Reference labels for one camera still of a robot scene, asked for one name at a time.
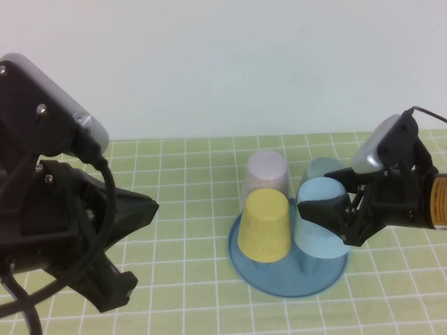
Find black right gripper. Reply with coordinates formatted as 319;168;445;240
297;139;439;247

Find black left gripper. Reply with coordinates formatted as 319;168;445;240
0;156;160;313

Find light blue plastic cup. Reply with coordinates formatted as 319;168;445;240
295;177;352;261

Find teal green plastic cup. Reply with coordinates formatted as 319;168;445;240
300;157;346;186

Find pale pink plastic cup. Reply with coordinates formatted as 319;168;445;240
240;151;290;203

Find yellow plastic cup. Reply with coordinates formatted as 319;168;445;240
237;188;292;263

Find blue cup stand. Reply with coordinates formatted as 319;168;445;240
226;197;350;298

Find green checkered tablecloth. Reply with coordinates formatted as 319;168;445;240
0;128;447;335

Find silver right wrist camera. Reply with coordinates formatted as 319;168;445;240
351;113;420;174

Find black left camera cable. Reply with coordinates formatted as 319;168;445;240
0;132;118;335

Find black camera cable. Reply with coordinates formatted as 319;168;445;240
0;132;118;335
410;105;447;124

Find black right camera cable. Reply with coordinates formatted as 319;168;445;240
410;105;447;124

